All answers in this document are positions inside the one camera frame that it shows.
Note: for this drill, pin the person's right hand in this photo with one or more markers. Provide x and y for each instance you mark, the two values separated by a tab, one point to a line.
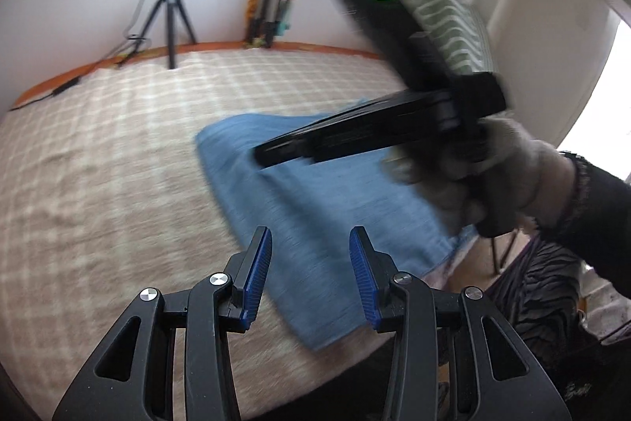
517	164

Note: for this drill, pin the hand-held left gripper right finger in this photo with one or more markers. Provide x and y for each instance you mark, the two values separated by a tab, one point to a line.
362	278

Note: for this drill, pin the blue towel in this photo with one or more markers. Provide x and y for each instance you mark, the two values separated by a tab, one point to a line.
320	214

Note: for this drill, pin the black tripod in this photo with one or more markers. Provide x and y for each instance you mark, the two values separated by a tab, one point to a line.
172	11

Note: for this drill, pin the beige plaid blanket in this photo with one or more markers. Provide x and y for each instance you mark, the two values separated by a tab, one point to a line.
108	184

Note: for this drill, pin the zebra print trousers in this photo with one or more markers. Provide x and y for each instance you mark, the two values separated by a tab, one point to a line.
537	293

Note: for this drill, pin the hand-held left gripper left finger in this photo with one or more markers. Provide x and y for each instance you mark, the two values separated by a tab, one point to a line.
256	278

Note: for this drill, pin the person's right forearm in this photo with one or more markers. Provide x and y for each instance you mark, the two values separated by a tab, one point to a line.
601	214

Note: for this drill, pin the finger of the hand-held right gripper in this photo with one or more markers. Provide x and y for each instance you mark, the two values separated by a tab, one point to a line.
345	130

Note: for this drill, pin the window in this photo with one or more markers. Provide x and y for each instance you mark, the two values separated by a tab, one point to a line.
606	95

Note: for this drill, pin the green striped pillow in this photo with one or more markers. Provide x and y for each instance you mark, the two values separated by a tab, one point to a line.
453	21

